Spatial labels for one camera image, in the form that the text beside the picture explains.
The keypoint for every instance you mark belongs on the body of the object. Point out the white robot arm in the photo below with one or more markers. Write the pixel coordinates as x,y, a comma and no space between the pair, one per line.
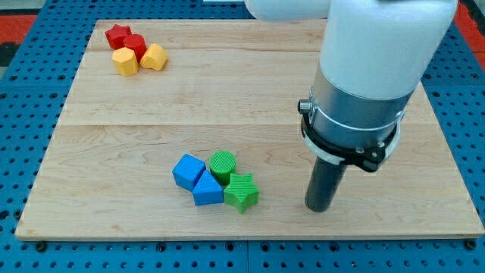
372,58

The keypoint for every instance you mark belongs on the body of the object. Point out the blue cube block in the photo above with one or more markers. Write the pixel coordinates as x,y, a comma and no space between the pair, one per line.
187,172

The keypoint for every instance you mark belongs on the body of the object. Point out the blue triangle block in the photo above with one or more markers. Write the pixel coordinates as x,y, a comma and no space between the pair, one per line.
207,190

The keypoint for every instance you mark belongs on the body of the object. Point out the green cylinder block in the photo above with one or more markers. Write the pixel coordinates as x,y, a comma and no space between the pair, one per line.
222,164

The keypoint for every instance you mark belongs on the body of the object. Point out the wooden board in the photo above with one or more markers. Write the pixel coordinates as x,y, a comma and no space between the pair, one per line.
228,85

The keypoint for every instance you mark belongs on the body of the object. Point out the green star block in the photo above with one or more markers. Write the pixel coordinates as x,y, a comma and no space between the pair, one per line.
241,193

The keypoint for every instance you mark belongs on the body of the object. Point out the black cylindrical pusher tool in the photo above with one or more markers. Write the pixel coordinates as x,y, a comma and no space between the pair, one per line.
324,181

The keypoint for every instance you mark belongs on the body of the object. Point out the yellow heart block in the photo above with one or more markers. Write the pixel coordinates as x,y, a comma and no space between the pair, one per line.
154,58

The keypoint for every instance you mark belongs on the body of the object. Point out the yellow hexagon block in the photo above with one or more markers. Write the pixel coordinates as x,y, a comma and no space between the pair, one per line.
125,61

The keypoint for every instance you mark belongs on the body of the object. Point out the red cylinder block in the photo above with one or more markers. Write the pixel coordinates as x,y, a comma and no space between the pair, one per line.
137,43

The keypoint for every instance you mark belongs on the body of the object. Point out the red star block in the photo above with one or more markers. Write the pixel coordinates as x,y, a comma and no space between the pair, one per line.
116,35

